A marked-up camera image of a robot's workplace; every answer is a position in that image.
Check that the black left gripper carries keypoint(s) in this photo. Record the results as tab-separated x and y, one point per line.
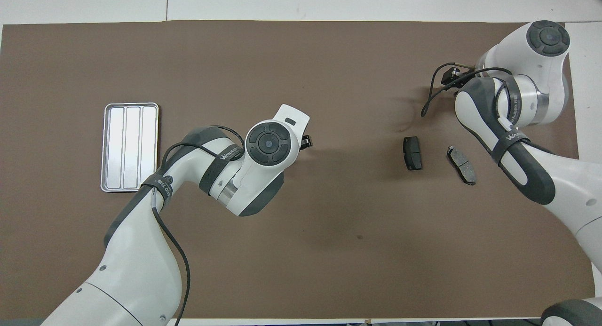
306	141

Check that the rectangular dark brake pad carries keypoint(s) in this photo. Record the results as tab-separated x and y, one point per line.
413	153

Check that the brown table mat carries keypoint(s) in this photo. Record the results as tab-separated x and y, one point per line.
329	269

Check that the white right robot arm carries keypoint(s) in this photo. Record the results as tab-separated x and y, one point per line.
541	58

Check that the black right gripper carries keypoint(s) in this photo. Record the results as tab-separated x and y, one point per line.
452	75

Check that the dark brake pad with tab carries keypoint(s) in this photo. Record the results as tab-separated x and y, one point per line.
463	166

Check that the silver metal tray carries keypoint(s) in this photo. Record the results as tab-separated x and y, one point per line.
129	147

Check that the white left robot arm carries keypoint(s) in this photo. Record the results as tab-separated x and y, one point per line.
141	269

